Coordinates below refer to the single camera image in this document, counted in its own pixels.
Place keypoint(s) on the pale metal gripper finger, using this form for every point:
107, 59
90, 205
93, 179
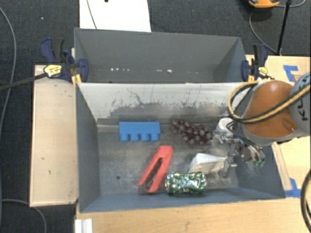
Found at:
229, 165
224, 139

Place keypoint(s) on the white round cup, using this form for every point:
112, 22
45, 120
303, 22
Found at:
223, 124

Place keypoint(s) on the blue notched block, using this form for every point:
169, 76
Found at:
138, 128

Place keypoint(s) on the red stapler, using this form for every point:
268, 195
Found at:
164, 159

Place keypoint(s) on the purple toy grape bunch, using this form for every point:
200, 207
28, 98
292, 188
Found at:
194, 133

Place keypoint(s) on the pale wood board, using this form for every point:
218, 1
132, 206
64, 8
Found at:
53, 139

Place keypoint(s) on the grey metal bin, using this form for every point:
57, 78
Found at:
126, 164

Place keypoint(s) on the green drink can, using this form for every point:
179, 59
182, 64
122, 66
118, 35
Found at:
185, 183

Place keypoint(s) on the white paper packet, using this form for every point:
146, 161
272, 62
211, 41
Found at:
204, 162

